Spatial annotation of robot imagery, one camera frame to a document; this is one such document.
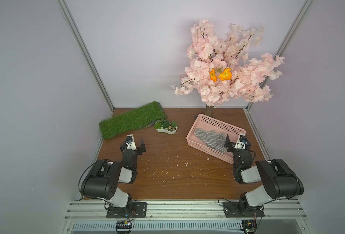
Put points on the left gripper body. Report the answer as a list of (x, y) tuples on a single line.
[(133, 149)]

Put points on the grey striped dishcloth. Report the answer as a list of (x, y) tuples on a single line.
[(212, 139)]

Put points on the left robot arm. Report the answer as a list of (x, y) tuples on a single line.
[(103, 177)]

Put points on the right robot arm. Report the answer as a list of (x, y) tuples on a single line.
[(278, 180)]

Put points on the pink plastic basket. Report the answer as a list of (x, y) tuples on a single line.
[(208, 124)]

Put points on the white dish with succulents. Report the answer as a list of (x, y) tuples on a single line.
[(165, 126)]

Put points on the green artificial grass mat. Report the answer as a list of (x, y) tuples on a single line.
[(134, 119)]

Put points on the orange artificial flower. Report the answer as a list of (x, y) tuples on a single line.
[(225, 75)]

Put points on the pink cherry blossom tree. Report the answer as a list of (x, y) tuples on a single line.
[(208, 52)]

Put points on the right controller board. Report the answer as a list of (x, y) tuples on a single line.
[(249, 226)]

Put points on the controller board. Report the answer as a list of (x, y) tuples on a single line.
[(249, 226), (123, 227)]

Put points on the left controller board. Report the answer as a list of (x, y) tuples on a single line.
[(123, 227)]

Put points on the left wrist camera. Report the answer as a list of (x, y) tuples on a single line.
[(130, 144)]

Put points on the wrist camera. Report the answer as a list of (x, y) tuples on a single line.
[(130, 144), (241, 142)]

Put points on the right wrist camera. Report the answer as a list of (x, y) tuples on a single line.
[(241, 142)]

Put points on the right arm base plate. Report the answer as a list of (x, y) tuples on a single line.
[(240, 210)]

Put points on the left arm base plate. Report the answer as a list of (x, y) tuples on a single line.
[(134, 210)]

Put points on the aluminium mounting rail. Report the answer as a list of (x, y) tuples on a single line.
[(210, 209)]

